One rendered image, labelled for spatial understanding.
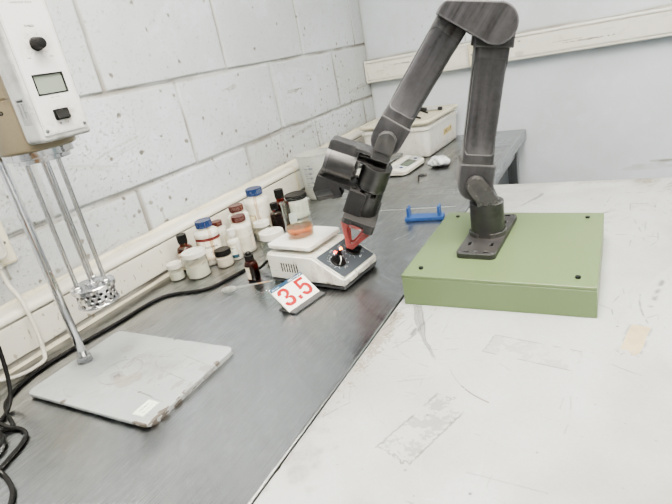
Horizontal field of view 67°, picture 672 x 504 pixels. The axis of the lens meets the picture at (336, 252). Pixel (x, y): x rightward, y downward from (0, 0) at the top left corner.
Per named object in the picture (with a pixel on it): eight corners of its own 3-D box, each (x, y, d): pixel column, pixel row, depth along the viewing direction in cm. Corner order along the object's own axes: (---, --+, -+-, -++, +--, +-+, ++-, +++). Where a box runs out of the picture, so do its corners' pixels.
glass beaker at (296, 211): (282, 243, 109) (273, 206, 106) (294, 232, 114) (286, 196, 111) (312, 242, 106) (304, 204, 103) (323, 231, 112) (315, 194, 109)
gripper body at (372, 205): (339, 224, 98) (349, 192, 94) (350, 199, 107) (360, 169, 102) (371, 235, 98) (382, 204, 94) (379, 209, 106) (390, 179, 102)
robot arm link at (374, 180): (346, 190, 96) (356, 159, 92) (352, 177, 101) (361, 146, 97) (381, 202, 96) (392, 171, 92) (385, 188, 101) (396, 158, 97)
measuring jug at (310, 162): (357, 186, 175) (350, 143, 170) (347, 198, 164) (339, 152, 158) (308, 191, 181) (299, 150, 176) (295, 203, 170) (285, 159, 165)
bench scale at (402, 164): (405, 177, 176) (404, 163, 174) (343, 179, 190) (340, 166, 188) (426, 163, 190) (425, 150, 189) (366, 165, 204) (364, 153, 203)
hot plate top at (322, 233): (342, 230, 111) (341, 226, 111) (309, 252, 103) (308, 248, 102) (300, 228, 118) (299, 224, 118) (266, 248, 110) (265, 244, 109)
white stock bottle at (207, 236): (199, 262, 133) (187, 221, 129) (223, 254, 135) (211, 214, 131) (205, 268, 127) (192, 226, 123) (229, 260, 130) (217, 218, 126)
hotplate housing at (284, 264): (378, 265, 110) (373, 230, 107) (346, 292, 101) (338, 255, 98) (300, 257, 123) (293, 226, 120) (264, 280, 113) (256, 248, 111)
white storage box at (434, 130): (462, 136, 222) (459, 102, 217) (432, 158, 194) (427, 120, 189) (398, 141, 239) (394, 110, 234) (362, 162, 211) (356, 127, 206)
